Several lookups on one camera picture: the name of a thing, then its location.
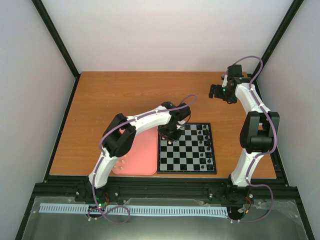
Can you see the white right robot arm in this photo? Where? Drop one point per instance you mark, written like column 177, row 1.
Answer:
column 258, row 136

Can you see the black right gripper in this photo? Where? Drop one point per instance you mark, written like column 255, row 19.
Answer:
column 232, row 99

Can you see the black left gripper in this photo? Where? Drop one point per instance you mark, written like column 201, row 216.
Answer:
column 174, row 138

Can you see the pink plastic tray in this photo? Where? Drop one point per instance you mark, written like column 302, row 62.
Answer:
column 142, row 158

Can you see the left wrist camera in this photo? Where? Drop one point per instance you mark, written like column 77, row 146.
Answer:
column 183, row 116

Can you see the right black frame post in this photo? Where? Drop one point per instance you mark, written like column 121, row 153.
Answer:
column 284, row 24

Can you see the black and grey chessboard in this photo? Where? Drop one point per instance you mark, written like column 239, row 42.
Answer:
column 183, row 155

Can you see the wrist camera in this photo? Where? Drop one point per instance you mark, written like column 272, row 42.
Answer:
column 183, row 116
column 234, row 70

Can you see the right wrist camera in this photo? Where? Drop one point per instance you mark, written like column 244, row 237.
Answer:
column 234, row 70

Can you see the black aluminium frame rail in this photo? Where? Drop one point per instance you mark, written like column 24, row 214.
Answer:
column 208, row 190

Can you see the black frame post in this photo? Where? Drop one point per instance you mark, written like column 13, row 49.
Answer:
column 284, row 24
column 49, row 24

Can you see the light blue cable duct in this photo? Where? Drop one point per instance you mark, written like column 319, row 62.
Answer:
column 136, row 210

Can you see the left black frame post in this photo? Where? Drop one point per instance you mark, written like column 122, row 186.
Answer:
column 49, row 24

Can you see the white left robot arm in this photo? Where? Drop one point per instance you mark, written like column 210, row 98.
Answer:
column 118, row 138

